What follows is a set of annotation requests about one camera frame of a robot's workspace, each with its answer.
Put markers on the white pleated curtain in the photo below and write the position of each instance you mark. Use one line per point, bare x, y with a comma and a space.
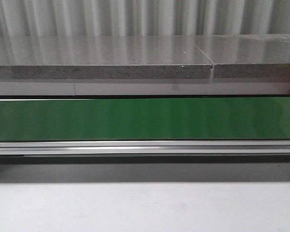
143, 17

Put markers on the aluminium conveyor frame rail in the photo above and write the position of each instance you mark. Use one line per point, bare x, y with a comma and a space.
146, 151

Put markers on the green conveyor belt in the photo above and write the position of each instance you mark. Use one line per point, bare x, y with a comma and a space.
143, 119

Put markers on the grey stone countertop slab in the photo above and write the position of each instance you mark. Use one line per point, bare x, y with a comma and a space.
238, 57

